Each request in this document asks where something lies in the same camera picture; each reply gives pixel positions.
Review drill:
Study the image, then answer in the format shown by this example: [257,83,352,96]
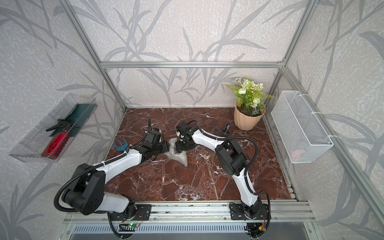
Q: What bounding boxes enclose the black tape dispenser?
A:
[222,123,232,137]

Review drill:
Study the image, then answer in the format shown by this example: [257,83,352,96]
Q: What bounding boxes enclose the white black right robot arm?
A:
[176,127,262,215]

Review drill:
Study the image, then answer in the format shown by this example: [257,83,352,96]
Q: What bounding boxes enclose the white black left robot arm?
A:
[54,141,170,218]

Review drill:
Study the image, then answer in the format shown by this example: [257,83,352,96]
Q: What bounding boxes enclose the blue hand rake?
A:
[114,137,129,152]

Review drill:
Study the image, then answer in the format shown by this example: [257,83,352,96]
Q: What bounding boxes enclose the potted plant terracotta pot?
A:
[226,76,274,131]

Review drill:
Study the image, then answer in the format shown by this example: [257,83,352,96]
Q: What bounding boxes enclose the green trowel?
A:
[46,104,97,138]

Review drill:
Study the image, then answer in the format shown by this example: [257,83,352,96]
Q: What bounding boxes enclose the red spray bottle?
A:
[41,130,70,160]

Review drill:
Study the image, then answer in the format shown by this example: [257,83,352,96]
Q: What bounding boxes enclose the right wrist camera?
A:
[176,122,195,139]

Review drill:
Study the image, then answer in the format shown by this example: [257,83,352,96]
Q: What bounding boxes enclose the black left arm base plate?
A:
[111,204,152,222]

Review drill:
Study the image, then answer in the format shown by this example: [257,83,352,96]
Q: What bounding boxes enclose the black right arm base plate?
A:
[229,203,271,220]

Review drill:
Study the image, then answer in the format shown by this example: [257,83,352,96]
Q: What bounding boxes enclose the clear plastic wall tray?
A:
[9,94,98,163]

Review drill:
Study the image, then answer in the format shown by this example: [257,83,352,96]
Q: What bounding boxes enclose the white wire mesh basket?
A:
[272,91,334,164]

